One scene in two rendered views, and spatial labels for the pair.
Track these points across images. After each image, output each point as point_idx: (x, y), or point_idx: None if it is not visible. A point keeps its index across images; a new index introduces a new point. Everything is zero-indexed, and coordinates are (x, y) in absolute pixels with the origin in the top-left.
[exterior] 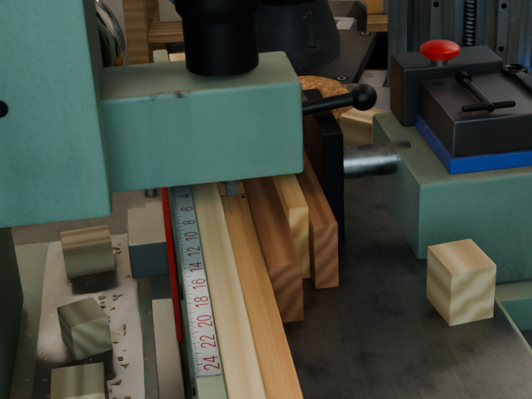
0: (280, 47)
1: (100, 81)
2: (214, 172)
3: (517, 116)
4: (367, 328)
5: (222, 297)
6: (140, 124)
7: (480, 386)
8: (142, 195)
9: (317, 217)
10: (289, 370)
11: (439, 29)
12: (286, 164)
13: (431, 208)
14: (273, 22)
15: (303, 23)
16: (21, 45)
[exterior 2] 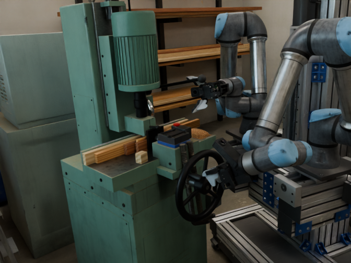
0: (243, 129)
1: (128, 114)
2: (135, 131)
3: (165, 136)
4: (129, 158)
5: (110, 144)
6: (127, 121)
7: (123, 167)
8: None
9: (138, 142)
10: (101, 152)
11: (283, 135)
12: (142, 133)
13: (153, 147)
14: (243, 122)
15: (249, 124)
16: (110, 105)
